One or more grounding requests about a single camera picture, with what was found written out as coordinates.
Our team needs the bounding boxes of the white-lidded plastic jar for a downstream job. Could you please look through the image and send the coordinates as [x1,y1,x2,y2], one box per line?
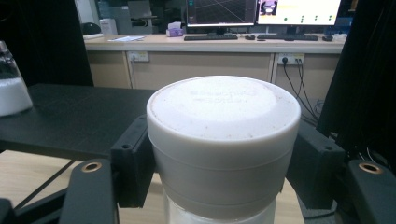
[146,75,303,224]

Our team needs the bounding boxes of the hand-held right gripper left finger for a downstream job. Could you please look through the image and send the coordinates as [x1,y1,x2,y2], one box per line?
[109,114,157,209]

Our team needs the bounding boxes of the black rounded object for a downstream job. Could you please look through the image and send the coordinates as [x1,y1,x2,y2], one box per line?
[80,21,103,35]

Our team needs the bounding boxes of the wooden office desk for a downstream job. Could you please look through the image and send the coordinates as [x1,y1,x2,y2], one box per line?
[83,33,347,101]

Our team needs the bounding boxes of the black metal shelf rack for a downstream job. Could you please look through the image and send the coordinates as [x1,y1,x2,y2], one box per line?
[0,82,157,210]

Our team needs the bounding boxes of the sheets of paper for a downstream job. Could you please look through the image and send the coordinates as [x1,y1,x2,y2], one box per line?
[107,35,147,43]

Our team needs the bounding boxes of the black keyboard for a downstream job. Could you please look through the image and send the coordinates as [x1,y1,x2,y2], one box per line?
[256,33,319,42]
[183,34,239,42]

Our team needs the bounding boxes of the dark-screen computer monitor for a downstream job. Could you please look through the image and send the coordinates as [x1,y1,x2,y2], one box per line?
[185,0,258,35]

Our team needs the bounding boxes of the white box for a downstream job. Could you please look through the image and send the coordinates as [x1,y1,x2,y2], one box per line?
[99,18,119,36]

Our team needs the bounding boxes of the purple tissue box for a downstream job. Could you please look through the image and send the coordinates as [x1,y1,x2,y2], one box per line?
[165,21,185,38]

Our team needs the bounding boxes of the black power cables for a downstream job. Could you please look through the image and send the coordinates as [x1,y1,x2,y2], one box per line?
[281,57,325,124]

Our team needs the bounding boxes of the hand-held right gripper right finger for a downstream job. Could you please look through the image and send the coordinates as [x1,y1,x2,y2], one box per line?
[285,119,347,211]

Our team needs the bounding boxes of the clear container of white powder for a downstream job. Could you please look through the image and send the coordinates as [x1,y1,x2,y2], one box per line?
[0,40,34,118]

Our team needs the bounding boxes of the white wall socket with plugs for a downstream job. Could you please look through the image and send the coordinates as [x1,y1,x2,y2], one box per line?
[277,52,305,66]

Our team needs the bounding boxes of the bright-screen computer monitor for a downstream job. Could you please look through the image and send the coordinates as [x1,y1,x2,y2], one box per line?
[256,0,343,35]

